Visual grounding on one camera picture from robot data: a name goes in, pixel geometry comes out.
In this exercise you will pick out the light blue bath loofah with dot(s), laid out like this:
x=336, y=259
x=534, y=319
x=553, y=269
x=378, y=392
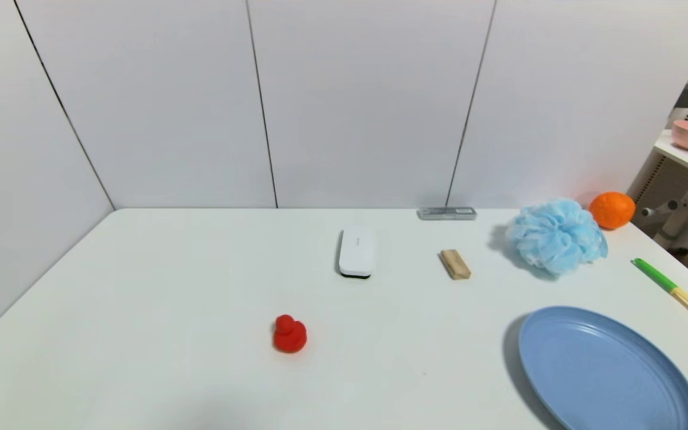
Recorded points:
x=556, y=236

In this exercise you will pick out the blue plate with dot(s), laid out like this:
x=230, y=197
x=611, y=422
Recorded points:
x=604, y=373

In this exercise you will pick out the white board eraser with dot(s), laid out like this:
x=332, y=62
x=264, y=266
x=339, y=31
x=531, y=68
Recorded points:
x=357, y=251

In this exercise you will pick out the small wooden block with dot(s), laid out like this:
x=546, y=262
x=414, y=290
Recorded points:
x=455, y=264

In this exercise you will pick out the red rubber duck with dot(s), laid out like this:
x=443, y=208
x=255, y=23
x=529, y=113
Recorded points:
x=289, y=335

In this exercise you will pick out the orange fruit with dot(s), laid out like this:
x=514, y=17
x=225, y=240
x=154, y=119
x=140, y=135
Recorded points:
x=612, y=209

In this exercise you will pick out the green and yellow fork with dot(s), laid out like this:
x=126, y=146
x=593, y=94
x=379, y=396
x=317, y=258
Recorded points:
x=675, y=289

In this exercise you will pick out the grey metal bracket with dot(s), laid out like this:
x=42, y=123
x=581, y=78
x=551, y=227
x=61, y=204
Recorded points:
x=447, y=213

